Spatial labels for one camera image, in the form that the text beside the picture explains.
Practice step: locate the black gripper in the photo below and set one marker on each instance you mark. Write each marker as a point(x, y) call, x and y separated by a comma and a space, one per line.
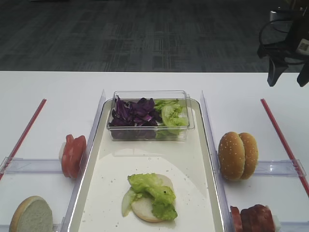
point(293, 50)

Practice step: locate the lettuce leaf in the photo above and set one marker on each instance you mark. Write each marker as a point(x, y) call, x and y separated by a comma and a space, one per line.
point(162, 197)

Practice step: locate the green lettuce pile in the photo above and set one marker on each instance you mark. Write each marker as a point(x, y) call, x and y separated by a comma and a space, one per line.
point(171, 113)

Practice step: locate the dark meat patty stack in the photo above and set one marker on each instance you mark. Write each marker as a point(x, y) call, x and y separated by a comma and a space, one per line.
point(257, 218)

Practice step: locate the front tomato slice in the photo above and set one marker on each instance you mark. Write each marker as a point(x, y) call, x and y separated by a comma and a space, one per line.
point(71, 159)

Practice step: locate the tomato slice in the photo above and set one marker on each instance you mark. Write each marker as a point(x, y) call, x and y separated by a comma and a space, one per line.
point(70, 141)
point(71, 159)

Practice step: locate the rear tomato slice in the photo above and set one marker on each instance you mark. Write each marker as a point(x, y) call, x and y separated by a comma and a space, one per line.
point(70, 141)

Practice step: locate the rear sesame bun top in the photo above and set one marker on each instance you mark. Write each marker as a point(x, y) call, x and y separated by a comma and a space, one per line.
point(251, 154)

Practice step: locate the sesame bun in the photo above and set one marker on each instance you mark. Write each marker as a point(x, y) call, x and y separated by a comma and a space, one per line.
point(231, 155)
point(251, 154)

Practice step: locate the upper right clear holder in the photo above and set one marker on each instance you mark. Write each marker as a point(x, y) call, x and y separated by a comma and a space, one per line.
point(289, 168)

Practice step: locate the clear holder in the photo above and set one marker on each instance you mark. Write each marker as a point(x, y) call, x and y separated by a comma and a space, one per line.
point(292, 226)
point(289, 168)
point(58, 227)
point(30, 166)

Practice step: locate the front sesame bun top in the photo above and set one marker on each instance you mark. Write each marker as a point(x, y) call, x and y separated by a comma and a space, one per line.
point(231, 155)

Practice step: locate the right red strip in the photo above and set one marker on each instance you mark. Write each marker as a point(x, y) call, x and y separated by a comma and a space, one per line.
point(287, 142)

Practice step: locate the red strip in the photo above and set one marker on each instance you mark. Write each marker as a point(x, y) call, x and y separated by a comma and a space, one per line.
point(287, 142)
point(21, 140)

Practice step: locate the white pusher block right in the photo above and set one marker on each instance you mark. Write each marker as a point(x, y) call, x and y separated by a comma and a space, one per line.
point(276, 221)

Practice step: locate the white pusher block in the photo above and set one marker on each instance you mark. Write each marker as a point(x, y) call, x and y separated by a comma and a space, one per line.
point(276, 221)
point(61, 151)

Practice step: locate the lower right clear holder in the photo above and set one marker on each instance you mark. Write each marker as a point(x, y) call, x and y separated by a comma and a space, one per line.
point(292, 226)

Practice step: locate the shredded purple cabbage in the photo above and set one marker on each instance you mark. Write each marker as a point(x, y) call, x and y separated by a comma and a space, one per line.
point(134, 114)

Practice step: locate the bacon slice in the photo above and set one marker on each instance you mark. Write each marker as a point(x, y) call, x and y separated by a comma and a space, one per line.
point(236, 219)

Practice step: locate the clear plastic salad box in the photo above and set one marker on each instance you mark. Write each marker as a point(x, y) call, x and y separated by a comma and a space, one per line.
point(148, 133)

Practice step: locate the bun bottom on tray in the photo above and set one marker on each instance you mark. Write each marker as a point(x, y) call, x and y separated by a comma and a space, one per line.
point(142, 207)

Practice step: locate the white metal serving tray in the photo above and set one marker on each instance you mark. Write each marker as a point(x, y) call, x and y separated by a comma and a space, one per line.
point(186, 163)

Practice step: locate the white pusher block left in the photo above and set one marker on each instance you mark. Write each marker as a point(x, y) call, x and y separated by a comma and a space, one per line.
point(61, 151)

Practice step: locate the left red strip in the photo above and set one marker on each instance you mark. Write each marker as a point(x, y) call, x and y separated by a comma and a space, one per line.
point(21, 140)

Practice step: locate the lower left clear holder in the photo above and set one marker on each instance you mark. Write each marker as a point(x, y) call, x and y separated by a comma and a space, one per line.
point(58, 227)

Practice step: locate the upright bun half left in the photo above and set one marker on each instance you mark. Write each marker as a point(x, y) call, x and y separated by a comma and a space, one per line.
point(32, 215)

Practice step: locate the upper left clear holder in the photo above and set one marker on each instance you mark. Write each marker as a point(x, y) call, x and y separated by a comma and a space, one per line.
point(30, 166)

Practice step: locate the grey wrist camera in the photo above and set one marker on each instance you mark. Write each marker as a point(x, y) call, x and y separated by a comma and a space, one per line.
point(279, 14)

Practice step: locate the right long clear rail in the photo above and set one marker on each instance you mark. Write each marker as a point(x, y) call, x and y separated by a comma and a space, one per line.
point(225, 215)

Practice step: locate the long clear rail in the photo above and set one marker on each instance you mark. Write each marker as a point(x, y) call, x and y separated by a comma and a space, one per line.
point(225, 215)
point(67, 219)

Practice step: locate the left long clear rail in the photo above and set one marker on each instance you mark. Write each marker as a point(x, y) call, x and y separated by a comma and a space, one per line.
point(67, 219)

